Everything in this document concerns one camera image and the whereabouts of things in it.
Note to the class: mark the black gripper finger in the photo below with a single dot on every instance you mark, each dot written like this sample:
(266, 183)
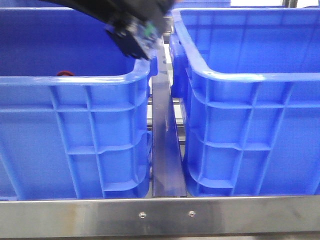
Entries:
(131, 42)
(153, 11)

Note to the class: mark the red mushroom push button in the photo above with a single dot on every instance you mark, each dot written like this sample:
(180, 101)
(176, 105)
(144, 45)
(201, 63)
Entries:
(65, 73)

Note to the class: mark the yellow mushroom push button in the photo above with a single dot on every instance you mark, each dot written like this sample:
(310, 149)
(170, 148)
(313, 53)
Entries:
(148, 37)

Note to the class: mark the rear blue bin right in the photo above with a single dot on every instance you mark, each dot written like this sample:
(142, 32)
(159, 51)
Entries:
(202, 4)

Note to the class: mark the left blue plastic bin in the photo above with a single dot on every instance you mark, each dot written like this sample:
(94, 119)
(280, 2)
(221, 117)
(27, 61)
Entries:
(70, 137)

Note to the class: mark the blue plastic bin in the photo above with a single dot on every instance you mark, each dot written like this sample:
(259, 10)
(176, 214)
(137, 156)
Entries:
(248, 81)
(70, 137)

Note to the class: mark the right blue plastic bin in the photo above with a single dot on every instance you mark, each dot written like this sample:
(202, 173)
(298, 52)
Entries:
(248, 81)

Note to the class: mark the steel front frame rail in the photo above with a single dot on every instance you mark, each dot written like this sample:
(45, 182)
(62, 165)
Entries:
(173, 216)

